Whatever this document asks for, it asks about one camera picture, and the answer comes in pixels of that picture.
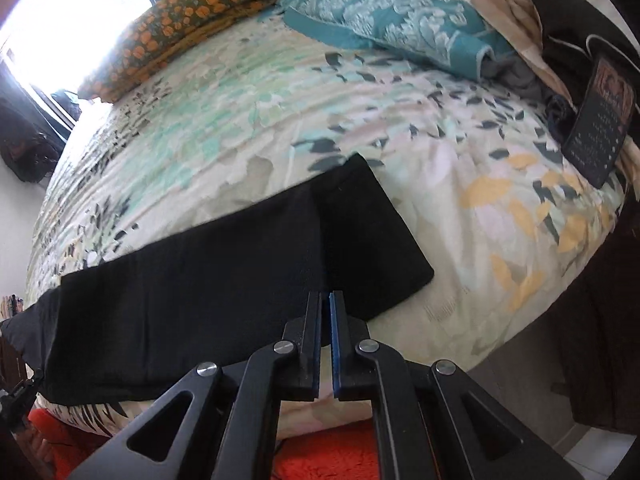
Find beige patterned blanket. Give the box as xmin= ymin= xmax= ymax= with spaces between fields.
xmin=310 ymin=0 xmax=576 ymax=111

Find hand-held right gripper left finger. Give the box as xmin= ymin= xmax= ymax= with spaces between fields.
xmin=65 ymin=291 xmax=323 ymax=480

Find dark hanging bag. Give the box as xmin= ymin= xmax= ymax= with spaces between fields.
xmin=0 ymin=67 xmax=83 ymax=184

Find black pants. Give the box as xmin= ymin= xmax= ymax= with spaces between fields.
xmin=0 ymin=153 xmax=435 ymax=406

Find black cushion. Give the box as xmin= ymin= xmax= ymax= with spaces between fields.
xmin=510 ymin=0 xmax=636 ymax=91

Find orange rug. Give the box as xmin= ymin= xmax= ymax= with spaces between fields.
xmin=27 ymin=407 xmax=381 ymax=480

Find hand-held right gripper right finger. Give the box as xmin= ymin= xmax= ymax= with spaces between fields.
xmin=327 ymin=291 xmax=585 ymax=480

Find dark grey clothes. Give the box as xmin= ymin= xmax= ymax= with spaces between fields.
xmin=482 ymin=55 xmax=583 ymax=136

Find orange floral pillow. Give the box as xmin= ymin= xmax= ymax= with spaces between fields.
xmin=77 ymin=0 xmax=286 ymax=104

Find dark printed card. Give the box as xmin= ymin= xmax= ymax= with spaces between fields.
xmin=562 ymin=56 xmax=637 ymax=190

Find floral bed sheet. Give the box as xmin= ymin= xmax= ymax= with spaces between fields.
xmin=25 ymin=10 xmax=626 ymax=441

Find teal patterned pillow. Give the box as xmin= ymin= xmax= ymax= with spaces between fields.
xmin=276 ymin=0 xmax=516 ymax=81

